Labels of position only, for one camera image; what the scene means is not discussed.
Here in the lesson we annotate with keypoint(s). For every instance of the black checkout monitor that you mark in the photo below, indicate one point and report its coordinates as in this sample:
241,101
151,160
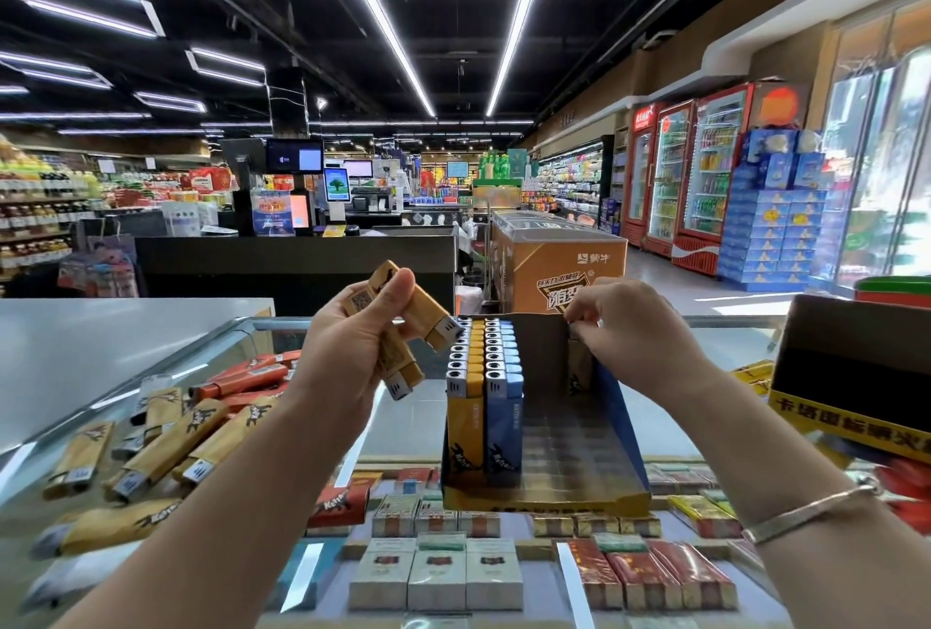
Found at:
294,156

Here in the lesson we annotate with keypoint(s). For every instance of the brown cardboard carton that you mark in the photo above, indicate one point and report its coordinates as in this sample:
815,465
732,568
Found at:
560,265

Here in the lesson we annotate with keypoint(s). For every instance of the open refrigerated chiller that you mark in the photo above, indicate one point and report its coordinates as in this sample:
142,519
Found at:
575,185

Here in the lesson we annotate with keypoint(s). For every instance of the person's left hand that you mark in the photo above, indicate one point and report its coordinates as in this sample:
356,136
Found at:
349,352

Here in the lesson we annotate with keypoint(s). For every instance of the glass entrance doors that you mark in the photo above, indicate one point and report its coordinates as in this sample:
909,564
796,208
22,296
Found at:
880,156

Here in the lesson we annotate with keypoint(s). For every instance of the stack of blue cartons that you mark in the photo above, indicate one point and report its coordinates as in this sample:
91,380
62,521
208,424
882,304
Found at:
774,211

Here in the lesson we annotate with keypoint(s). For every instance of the hanging plastic bags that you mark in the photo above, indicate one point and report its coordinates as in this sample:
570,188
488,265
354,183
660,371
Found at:
98,265

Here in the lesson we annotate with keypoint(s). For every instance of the red green container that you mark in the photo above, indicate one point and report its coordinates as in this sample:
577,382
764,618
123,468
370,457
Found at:
895,291

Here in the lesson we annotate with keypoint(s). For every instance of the long ceiling light strip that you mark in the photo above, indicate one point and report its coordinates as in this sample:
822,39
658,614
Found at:
521,18
378,18

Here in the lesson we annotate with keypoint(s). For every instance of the blue poster screen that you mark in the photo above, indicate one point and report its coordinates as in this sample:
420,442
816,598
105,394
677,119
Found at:
272,214

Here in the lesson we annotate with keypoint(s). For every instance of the black checkout counter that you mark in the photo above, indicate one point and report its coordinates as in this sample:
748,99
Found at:
291,272

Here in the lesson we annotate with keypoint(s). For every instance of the pile of yellow red lighters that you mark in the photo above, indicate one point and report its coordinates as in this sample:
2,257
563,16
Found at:
146,454

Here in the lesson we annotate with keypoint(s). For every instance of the black yellow display box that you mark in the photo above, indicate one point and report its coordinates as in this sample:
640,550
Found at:
858,367

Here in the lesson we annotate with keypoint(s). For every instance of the person's right hand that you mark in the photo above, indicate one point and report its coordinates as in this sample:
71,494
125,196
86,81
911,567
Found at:
640,338

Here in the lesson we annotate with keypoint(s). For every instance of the orange round sign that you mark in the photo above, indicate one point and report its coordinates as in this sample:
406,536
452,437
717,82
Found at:
779,105

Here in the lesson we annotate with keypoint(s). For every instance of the grocery rack with bottles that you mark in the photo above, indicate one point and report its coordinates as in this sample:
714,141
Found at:
44,207

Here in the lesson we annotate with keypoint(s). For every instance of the red drink fridge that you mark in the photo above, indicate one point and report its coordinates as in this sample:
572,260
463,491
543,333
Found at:
669,182
639,178
713,182

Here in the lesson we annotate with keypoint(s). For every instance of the row of cigarette packs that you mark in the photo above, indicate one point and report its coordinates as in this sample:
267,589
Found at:
466,571

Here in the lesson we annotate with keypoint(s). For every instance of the blue yellow lighter display box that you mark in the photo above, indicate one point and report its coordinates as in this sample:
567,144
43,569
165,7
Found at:
568,447

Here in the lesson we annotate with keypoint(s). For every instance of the person's right forearm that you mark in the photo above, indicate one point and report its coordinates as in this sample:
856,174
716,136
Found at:
815,498

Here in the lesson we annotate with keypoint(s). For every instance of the person's left forearm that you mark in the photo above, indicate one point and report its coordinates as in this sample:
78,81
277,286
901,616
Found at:
189,534

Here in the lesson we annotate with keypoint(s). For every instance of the glass display case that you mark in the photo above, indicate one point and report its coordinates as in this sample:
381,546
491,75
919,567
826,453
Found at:
728,320

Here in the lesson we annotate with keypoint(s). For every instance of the row of blue lighters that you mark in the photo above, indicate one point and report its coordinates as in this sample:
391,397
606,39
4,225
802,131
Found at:
504,418

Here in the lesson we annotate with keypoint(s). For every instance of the small checkout screen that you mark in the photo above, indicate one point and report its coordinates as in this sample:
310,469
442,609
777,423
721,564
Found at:
338,185

